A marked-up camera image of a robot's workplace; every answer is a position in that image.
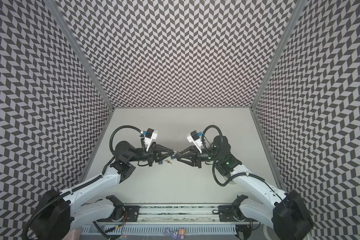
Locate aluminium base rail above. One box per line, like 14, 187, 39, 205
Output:
77, 202, 274, 226

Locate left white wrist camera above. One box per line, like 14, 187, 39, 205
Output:
140, 129, 159, 153

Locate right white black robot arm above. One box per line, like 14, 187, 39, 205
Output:
174, 125, 315, 240

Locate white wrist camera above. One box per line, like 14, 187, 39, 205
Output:
140, 129, 159, 153
187, 131, 203, 153

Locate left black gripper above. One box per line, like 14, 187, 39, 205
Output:
127, 142, 175, 169

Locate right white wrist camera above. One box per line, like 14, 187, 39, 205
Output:
187, 131, 203, 153

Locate blue padlock with keys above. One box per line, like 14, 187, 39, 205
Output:
159, 160, 172, 165

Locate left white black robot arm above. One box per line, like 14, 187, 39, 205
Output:
21, 125, 176, 240

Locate purple toy figure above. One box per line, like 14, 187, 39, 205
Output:
164, 228, 185, 240

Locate white slotted cable duct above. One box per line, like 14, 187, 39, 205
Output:
79, 224, 238, 236

